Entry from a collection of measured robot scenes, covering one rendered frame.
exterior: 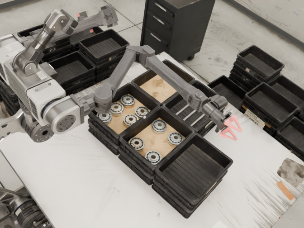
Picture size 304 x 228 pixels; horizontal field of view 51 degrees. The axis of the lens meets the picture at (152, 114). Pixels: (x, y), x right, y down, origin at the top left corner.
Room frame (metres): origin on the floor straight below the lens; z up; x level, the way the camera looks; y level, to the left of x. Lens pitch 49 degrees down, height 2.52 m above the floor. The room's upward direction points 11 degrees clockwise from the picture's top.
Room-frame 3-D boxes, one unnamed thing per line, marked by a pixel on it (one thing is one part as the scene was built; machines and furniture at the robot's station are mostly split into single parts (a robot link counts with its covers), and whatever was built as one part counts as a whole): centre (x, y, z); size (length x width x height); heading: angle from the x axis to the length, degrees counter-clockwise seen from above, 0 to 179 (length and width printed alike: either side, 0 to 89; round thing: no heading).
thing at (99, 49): (2.45, 0.58, 0.37); 0.40 x 0.30 x 0.45; 141
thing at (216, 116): (0.99, -0.30, 1.45); 0.07 x 0.07 x 0.10; 49
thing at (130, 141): (1.18, 0.06, 0.86); 0.10 x 0.10 x 0.01
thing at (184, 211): (1.07, -0.31, 0.76); 0.40 x 0.30 x 0.12; 146
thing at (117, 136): (1.40, 0.19, 0.92); 0.40 x 0.30 x 0.02; 146
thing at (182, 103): (1.57, -0.29, 0.87); 0.40 x 0.30 x 0.11; 146
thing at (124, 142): (1.23, -0.06, 0.92); 0.40 x 0.30 x 0.02; 146
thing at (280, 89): (2.42, -1.27, 0.31); 0.40 x 0.30 x 0.34; 51
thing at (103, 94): (1.13, 0.17, 1.45); 0.45 x 0.14 x 0.10; 170
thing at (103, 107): (0.95, 0.23, 1.44); 0.10 x 0.09 x 0.05; 141
